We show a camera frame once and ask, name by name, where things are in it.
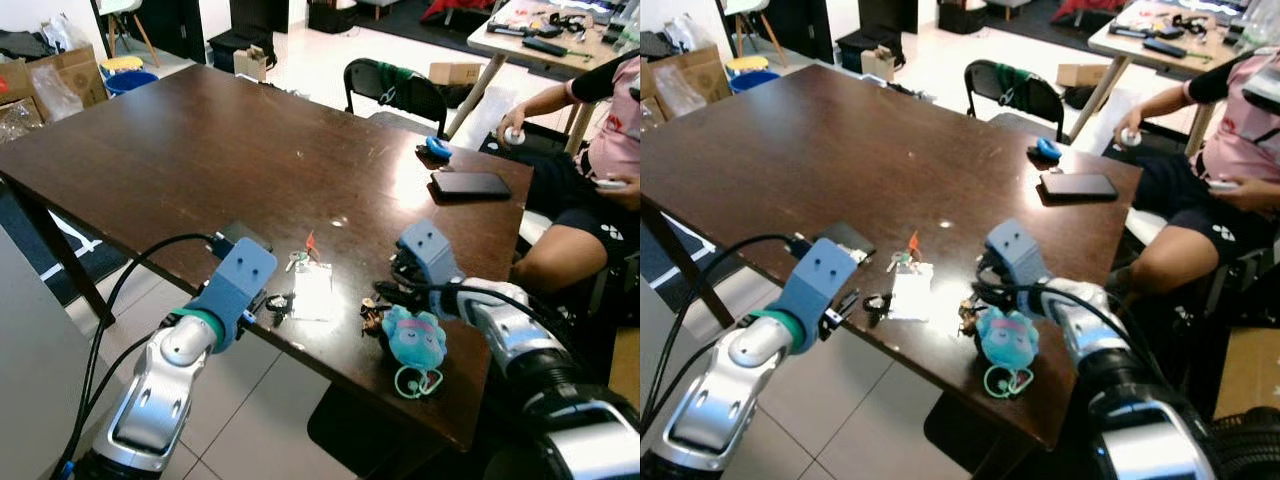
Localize keys with red tag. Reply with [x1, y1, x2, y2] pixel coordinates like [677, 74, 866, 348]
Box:
[885, 232, 923, 273]
[285, 232, 323, 273]

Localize white card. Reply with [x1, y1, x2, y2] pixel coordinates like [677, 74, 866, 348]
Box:
[890, 262, 936, 323]
[292, 262, 336, 321]

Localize black flat device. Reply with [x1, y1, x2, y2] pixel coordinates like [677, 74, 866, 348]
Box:
[820, 222, 876, 263]
[220, 222, 273, 251]

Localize black smartphone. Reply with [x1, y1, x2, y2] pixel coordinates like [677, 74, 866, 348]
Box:
[1039, 172, 1119, 201]
[430, 171, 513, 201]

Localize dark brown wooden table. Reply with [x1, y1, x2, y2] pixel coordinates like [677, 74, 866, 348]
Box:
[0, 65, 534, 456]
[640, 65, 1143, 456]

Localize dark floor mat white stripes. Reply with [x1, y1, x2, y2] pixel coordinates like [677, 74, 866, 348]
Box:
[640, 210, 716, 291]
[0, 185, 131, 306]

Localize green cloth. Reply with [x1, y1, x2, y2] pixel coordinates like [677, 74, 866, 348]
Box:
[378, 65, 413, 101]
[995, 65, 1031, 106]

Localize small closed cardboard box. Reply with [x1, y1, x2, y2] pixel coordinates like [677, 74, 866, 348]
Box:
[1056, 63, 1109, 88]
[430, 62, 483, 86]

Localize blue plastic bucket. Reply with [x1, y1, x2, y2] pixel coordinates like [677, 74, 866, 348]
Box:
[103, 68, 159, 98]
[728, 68, 781, 96]

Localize light wooden table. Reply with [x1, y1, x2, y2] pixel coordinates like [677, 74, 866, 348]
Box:
[445, 0, 641, 156]
[1067, 0, 1280, 156]

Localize seated person in pink shirt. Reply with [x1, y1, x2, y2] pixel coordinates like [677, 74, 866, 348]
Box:
[497, 50, 641, 296]
[1105, 45, 1280, 301]

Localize low black box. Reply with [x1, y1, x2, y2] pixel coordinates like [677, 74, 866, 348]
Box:
[835, 28, 901, 73]
[208, 28, 276, 73]

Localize red cloth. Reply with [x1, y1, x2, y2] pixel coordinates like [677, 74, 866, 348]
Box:
[1050, 0, 1126, 23]
[420, 0, 496, 21]

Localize clear plastic bag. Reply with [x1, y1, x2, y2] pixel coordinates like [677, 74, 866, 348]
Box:
[30, 65, 81, 121]
[655, 65, 706, 119]

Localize large open cardboard box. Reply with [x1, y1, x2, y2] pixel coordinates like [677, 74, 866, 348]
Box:
[0, 45, 109, 126]
[640, 45, 736, 121]

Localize tall black cabinet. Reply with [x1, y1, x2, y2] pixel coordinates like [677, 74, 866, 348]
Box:
[135, 0, 206, 63]
[765, 0, 833, 63]

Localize white shell chair wooden legs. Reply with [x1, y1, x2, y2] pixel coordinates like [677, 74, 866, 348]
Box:
[95, 0, 161, 66]
[720, 0, 781, 61]

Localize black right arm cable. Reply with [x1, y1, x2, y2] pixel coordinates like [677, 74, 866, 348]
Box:
[372, 280, 576, 381]
[968, 280, 1171, 386]

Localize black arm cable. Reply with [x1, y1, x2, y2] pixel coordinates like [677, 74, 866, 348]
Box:
[55, 232, 236, 480]
[372, 280, 576, 381]
[968, 280, 1171, 386]
[640, 232, 813, 431]

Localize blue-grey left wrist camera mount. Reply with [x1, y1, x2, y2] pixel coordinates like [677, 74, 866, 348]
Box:
[185, 238, 279, 351]
[770, 238, 861, 351]

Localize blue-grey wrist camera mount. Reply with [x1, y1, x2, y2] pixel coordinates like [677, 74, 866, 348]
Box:
[985, 218, 1051, 291]
[185, 238, 279, 351]
[770, 238, 861, 351]
[397, 220, 463, 291]

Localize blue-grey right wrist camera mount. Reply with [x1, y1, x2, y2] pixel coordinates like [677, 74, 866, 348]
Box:
[985, 218, 1051, 291]
[397, 220, 463, 291]

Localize teal plush keychain toy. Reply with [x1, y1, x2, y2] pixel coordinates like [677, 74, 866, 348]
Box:
[977, 308, 1041, 399]
[382, 305, 449, 399]

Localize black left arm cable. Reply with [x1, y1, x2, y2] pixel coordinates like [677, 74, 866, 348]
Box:
[55, 232, 236, 480]
[640, 232, 813, 431]

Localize black metal frame chair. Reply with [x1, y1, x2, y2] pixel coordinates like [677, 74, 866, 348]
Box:
[343, 58, 449, 136]
[965, 60, 1066, 141]

